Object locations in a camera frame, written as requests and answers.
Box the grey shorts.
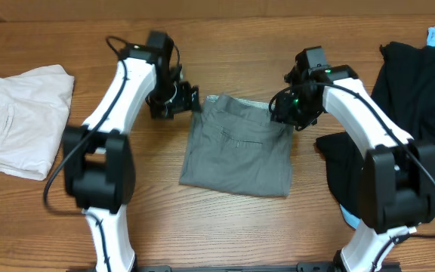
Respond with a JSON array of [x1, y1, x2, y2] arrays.
[[180, 94, 294, 197]]

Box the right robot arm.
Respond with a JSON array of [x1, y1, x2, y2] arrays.
[[269, 46, 435, 272]]

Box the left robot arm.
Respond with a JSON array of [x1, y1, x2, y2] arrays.
[[55, 31, 201, 271]]

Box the black polo shirt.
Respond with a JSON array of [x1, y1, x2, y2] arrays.
[[316, 42, 435, 227]]

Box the folded white shorts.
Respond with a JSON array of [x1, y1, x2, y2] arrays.
[[0, 64, 75, 181]]

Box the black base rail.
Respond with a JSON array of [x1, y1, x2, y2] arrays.
[[66, 261, 403, 272]]

